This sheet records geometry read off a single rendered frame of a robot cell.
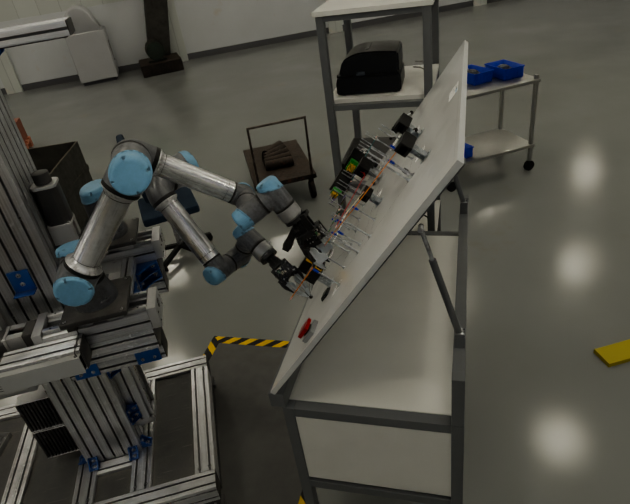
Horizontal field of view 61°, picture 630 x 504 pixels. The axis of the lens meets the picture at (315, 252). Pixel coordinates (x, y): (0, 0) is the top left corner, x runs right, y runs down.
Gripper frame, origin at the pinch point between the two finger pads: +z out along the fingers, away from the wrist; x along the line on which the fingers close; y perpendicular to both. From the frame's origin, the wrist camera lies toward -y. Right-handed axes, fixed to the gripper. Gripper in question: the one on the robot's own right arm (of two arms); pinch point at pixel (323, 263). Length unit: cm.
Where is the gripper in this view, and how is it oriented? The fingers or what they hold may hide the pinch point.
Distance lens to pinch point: 182.4
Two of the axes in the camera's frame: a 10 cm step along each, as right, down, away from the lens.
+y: 7.6, -3.6, -5.4
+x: 2.8, -5.7, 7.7
